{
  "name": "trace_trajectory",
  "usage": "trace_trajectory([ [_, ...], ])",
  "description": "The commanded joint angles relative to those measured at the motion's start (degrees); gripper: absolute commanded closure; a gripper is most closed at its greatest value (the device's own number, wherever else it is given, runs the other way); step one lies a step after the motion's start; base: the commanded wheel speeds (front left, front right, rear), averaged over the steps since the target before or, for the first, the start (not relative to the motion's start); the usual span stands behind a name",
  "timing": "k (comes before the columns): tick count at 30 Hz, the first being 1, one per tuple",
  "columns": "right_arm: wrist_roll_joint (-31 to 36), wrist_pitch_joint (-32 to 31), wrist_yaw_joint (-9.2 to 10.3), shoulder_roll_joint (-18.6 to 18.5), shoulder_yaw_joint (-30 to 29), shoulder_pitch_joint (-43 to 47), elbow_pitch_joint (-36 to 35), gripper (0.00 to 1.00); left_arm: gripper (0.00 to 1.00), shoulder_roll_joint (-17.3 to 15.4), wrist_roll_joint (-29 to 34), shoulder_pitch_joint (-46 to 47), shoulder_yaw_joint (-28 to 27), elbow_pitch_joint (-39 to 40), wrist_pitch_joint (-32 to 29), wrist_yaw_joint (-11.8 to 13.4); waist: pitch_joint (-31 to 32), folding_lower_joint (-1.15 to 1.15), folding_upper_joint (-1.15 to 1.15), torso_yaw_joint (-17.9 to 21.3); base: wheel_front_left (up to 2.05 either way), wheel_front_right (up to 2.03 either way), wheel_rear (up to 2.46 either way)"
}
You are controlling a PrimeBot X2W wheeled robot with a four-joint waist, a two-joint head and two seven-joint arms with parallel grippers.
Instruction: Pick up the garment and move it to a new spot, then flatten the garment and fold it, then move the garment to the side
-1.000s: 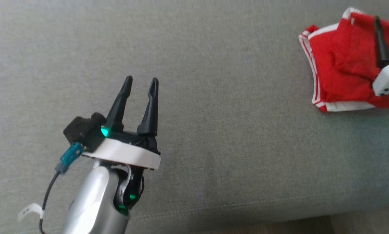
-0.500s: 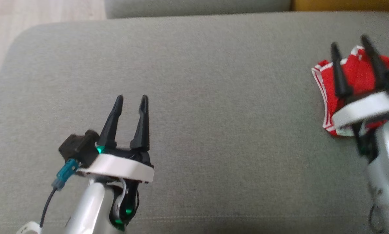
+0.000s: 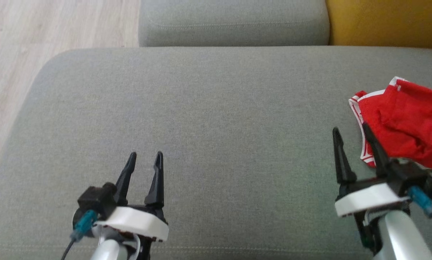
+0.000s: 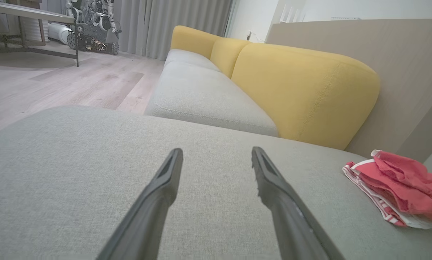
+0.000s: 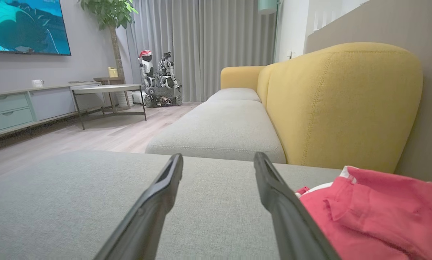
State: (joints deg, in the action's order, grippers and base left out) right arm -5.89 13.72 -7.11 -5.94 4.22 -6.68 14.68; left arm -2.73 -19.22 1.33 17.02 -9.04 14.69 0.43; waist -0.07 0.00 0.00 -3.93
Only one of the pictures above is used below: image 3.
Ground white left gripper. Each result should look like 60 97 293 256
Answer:
95 151 169 242

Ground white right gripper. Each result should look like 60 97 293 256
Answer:
332 122 411 217

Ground red jersey shirt white sleeves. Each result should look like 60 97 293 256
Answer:
348 90 432 172

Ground red shorts white stripe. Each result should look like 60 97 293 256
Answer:
376 77 432 170

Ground grey sofa seat cushion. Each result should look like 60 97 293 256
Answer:
0 46 432 260

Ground yellow sofa cushion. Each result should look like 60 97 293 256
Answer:
326 0 432 50

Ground grey sofa back cushion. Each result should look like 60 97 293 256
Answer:
138 0 331 47

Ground teal left camera connector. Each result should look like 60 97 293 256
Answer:
70 210 98 242

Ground teal camera connector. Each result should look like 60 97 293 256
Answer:
408 186 432 218
70 210 98 242

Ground teal right camera connector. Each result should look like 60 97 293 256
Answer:
408 186 432 218

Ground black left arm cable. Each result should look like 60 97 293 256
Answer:
61 238 76 260

